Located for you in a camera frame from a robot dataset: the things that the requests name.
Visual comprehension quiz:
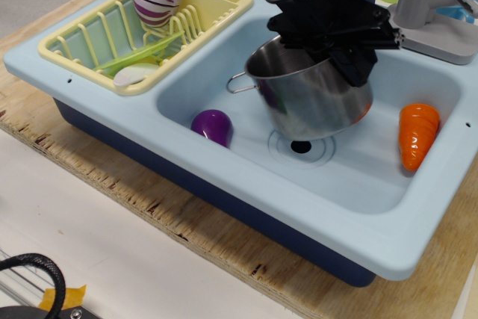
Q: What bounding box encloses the grey toy faucet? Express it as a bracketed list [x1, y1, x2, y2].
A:
[388, 0, 477, 65]

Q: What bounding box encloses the black device base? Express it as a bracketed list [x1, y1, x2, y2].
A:
[1, 306, 99, 319]

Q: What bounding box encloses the white toy spoon piece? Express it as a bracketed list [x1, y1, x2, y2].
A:
[113, 63, 159, 87]

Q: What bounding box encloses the yellow masking tape piece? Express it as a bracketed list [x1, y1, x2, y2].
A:
[38, 285, 87, 311]

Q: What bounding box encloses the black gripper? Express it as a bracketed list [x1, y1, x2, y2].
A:
[266, 0, 403, 87]

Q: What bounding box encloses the light blue toy sink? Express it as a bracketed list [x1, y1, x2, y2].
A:
[4, 0, 477, 287]

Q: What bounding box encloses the stainless steel pot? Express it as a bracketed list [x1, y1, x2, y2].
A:
[226, 36, 373, 141]

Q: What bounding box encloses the plywood board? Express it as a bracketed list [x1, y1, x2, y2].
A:
[0, 0, 478, 319]

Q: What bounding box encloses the orange toy carrot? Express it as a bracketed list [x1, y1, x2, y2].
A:
[398, 103, 441, 171]

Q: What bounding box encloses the yellow dish rack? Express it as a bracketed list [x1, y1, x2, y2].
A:
[37, 0, 253, 96]

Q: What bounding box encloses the black braided cable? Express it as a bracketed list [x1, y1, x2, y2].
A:
[0, 253, 67, 319]

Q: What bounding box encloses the purple toy eggplant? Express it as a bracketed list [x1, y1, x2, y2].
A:
[190, 109, 234, 148]

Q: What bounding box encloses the green toy plate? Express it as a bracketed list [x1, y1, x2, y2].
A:
[93, 31, 184, 71]

